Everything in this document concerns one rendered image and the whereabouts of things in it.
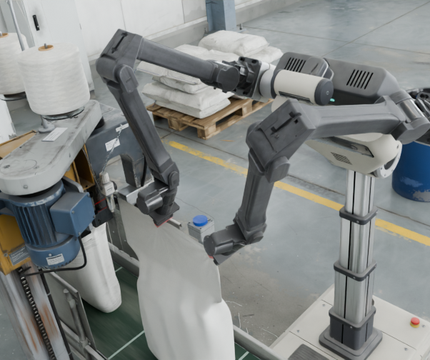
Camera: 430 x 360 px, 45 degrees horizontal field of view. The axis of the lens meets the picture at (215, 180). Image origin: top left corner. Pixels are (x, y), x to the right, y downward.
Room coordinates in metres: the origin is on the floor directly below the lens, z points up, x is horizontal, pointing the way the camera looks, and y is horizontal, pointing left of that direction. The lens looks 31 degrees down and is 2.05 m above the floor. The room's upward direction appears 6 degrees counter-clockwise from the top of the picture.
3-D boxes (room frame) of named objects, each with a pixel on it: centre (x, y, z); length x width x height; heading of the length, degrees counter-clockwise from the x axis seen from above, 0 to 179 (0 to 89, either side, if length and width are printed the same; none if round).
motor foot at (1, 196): (1.29, 0.59, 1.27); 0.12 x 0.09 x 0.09; 133
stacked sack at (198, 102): (4.47, -0.02, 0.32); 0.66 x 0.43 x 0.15; 135
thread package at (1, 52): (1.55, 0.58, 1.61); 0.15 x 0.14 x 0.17; 43
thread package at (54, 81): (1.36, 0.40, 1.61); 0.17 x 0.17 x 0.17
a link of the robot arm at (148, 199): (1.32, 0.18, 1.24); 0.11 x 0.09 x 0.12; 131
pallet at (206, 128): (4.82, -0.09, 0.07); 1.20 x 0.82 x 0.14; 135
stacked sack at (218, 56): (4.47, -0.03, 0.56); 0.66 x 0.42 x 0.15; 133
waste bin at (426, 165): (3.01, -1.45, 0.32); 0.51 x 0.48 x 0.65; 133
